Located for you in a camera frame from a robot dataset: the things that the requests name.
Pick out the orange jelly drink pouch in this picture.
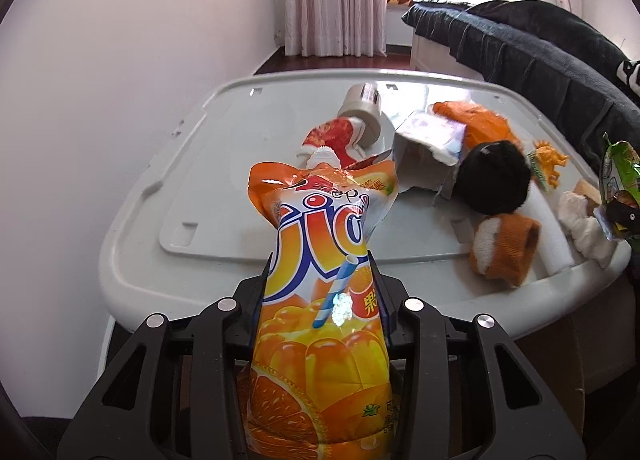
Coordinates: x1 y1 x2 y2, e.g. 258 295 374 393
238 160 398 459

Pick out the cardboard box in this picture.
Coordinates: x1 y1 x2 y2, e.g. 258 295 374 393
516 274 639 433

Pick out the beige cylindrical bottle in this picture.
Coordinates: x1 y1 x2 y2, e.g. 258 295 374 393
337 82 381 147

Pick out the orange toy dinosaur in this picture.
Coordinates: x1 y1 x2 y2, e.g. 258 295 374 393
527 141 570 194

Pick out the white plastic bin lid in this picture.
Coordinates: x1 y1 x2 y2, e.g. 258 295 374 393
98 67 634 336

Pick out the black sock ball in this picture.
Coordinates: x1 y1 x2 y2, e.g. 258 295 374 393
454 139 532 217

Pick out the black white logo pillow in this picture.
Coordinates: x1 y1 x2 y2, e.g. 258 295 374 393
616 60 640 95

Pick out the orange brown sock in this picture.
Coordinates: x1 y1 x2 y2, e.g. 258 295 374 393
470 213 541 287

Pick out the red white wrapper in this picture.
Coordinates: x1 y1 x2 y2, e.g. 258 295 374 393
296 117 367 169

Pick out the white bed frame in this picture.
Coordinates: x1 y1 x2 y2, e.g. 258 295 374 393
410 34 484 81

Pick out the orange plastic bag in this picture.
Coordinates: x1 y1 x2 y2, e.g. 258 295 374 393
432 101 524 150

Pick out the green snack bag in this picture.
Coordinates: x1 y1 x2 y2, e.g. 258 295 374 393
597 133 639 250

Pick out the torn blue white carton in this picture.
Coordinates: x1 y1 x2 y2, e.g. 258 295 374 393
393 109 466 200

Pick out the white foam tube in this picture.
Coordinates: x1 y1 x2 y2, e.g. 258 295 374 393
518 181 575 276

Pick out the white knotted tissue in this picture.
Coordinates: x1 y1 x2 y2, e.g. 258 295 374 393
558 191 616 269

